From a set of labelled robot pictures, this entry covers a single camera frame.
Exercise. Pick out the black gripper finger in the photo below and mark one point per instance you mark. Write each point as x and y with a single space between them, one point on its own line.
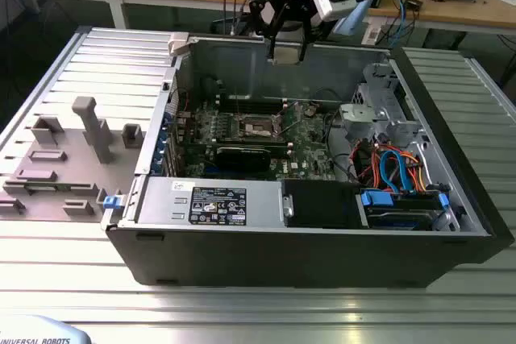
309 26
260 13

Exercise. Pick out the silver CPU chip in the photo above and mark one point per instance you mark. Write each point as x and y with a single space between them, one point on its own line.
286 54

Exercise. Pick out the CPU socket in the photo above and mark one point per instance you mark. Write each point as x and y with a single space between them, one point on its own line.
258 127

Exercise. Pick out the white labelled box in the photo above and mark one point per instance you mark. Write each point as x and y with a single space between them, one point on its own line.
371 34

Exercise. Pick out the beige case latch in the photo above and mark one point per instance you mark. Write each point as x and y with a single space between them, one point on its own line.
178 42

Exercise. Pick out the silver metal drive cage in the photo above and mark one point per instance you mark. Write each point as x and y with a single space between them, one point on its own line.
383 98

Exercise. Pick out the small black box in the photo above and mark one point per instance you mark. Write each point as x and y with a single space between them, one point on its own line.
414 4

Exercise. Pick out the green motherboard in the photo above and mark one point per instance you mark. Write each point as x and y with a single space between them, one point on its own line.
306 146

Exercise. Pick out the black graphics card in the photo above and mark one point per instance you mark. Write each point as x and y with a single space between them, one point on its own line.
242 158

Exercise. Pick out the hard disk in blue carrier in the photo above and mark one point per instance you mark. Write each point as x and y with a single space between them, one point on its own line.
377 201

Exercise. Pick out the grey power supply unit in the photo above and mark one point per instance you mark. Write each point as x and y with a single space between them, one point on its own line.
161 203

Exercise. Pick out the black PC case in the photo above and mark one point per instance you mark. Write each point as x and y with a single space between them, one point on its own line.
282 255

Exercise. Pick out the blue plastic clip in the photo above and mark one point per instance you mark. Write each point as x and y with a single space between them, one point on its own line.
112 202

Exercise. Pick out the grey parts rack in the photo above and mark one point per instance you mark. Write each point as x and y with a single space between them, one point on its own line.
80 175

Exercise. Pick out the green RAM stick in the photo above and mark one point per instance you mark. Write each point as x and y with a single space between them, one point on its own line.
40 188

